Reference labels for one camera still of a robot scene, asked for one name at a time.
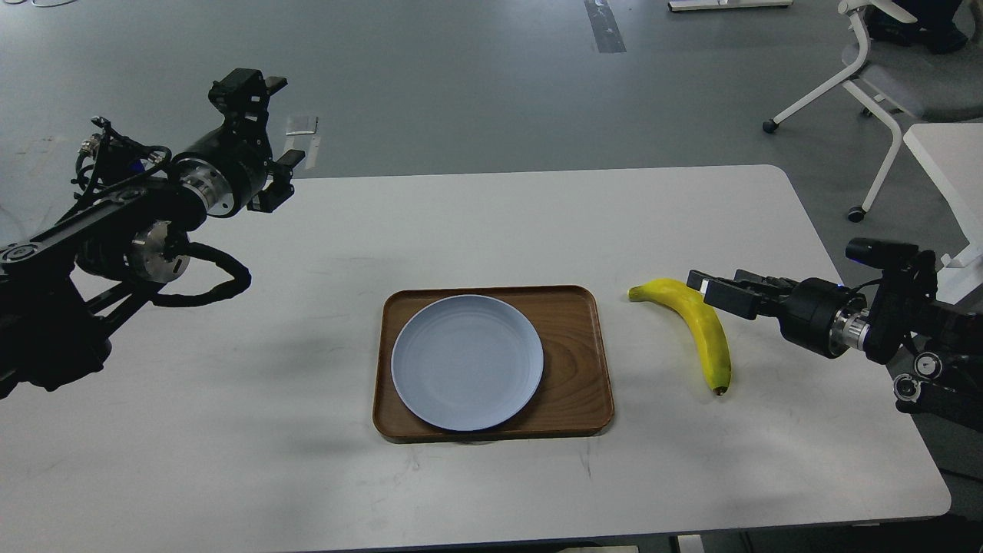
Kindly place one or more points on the blue round plate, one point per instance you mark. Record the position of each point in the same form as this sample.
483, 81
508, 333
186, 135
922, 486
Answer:
467, 363

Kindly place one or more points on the brown wooden tray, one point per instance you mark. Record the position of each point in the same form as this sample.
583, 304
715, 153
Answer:
574, 397

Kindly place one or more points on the white side table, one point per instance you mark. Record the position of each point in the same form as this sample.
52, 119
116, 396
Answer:
951, 155

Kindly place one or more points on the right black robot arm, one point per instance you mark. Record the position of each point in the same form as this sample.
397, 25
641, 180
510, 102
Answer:
905, 313

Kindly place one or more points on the yellow banana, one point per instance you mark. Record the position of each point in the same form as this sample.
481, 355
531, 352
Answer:
702, 322

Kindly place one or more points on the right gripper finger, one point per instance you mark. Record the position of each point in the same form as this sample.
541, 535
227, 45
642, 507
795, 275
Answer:
742, 283
747, 307

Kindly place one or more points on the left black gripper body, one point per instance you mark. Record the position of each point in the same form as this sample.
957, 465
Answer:
227, 167

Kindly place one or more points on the white floor tape marks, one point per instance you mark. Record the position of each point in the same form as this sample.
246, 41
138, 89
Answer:
302, 134

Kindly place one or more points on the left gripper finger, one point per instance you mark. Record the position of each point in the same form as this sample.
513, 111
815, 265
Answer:
279, 187
242, 97

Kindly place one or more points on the grey floor tape strip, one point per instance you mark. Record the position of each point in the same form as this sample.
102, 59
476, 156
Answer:
607, 35

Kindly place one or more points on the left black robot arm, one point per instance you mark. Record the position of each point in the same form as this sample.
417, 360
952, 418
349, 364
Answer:
125, 241

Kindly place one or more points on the white office chair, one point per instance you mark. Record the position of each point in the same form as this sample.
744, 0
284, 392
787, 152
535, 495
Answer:
889, 79

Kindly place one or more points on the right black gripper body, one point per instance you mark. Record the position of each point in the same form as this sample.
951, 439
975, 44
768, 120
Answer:
824, 318

